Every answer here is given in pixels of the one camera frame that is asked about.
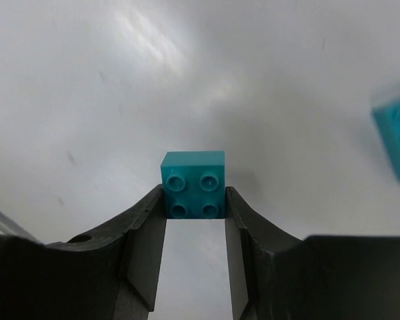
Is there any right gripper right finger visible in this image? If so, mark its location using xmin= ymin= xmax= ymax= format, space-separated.
xmin=225 ymin=187 xmax=400 ymax=319

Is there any small teal lego brick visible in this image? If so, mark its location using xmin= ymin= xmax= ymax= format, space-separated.
xmin=161 ymin=151 xmax=225 ymax=219

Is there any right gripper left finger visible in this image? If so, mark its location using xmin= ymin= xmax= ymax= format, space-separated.
xmin=0 ymin=186 xmax=167 ymax=319

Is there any teal long lego brick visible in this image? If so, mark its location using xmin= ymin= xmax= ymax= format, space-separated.
xmin=371 ymin=98 xmax=400 ymax=181

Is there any aluminium front rail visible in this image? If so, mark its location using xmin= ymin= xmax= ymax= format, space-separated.
xmin=0 ymin=212 xmax=37 ymax=241

